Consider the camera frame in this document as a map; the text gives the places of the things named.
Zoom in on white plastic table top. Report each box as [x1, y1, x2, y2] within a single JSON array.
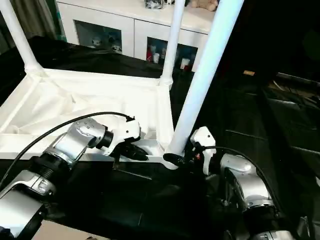
[[0, 67, 188, 171]]

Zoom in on white plastic table leg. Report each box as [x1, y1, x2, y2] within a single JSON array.
[[0, 0, 45, 74], [160, 0, 187, 87], [164, 0, 246, 158]]

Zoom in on black shiny mat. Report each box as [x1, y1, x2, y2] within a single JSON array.
[[0, 34, 320, 240]]

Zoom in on long black bar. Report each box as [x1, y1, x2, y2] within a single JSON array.
[[276, 72, 320, 85]]

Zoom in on white sideboard cabinet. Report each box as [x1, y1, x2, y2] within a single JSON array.
[[56, 0, 219, 74]]

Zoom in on dark cluttered bundle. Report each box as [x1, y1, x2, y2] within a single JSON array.
[[144, 0, 166, 9]]

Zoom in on beige teddy bear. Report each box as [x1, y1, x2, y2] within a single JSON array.
[[190, 0, 218, 12]]

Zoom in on beige curtain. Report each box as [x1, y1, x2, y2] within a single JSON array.
[[9, 0, 58, 41]]

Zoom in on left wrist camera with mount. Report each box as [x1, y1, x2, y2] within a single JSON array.
[[98, 115, 143, 158]]

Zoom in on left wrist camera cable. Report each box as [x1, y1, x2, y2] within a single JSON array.
[[0, 112, 136, 192]]

